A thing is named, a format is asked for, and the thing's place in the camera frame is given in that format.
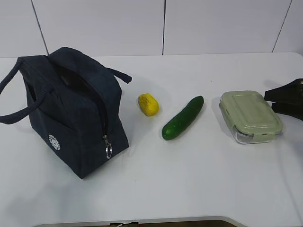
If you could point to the navy blue lunch bag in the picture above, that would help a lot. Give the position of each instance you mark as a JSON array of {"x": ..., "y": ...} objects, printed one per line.
[{"x": 73, "y": 104}]

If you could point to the yellow lemon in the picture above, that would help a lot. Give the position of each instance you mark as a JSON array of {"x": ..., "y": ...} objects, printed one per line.
[{"x": 148, "y": 104}]

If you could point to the green cucumber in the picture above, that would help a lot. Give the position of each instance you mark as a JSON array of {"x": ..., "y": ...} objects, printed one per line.
[{"x": 180, "y": 122}]

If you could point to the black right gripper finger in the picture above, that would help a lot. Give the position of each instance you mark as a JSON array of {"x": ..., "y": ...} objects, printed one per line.
[
  {"x": 290, "y": 93},
  {"x": 295, "y": 111}
]

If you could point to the green lidded glass container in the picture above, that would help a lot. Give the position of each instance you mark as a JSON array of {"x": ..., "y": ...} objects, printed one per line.
[{"x": 249, "y": 117}]

